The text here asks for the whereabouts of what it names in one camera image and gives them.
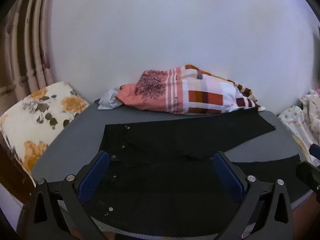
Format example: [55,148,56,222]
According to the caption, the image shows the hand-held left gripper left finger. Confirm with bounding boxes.
[29,150,110,240]

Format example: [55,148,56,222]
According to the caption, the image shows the white dotted quilt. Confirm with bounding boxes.
[277,89,320,167]

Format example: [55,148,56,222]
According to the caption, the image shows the floral yellow white cushion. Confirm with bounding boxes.
[0,81,90,180]

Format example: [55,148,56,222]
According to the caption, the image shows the striped brown curtain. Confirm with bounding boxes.
[0,0,57,117]

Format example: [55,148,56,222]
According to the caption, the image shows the checkered orange white pillow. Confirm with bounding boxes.
[115,64,266,116]

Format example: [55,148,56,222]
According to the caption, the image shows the dark wooden frame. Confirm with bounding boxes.
[0,140,35,205]

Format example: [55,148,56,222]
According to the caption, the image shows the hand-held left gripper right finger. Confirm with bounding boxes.
[212,151,293,240]

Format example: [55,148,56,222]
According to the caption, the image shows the black pants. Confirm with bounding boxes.
[82,109,300,233]

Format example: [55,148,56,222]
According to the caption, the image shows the pale grey crumpled cloth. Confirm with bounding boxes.
[96,88,124,111]

